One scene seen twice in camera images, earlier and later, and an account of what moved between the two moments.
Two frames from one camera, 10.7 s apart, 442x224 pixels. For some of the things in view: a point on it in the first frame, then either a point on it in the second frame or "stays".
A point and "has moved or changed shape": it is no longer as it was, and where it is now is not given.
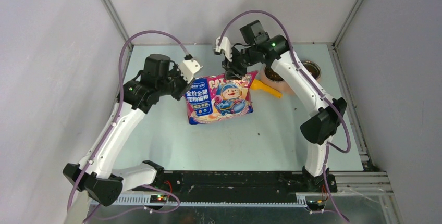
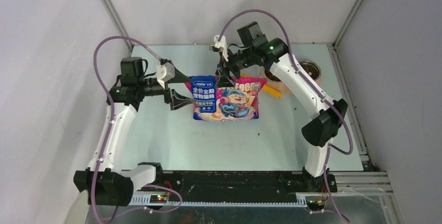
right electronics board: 315,205 stays
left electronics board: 158,198 stays
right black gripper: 232,70 stays
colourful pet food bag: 211,98 has moved or changed shape
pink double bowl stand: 318,79 → 277,85
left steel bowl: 271,75 stays
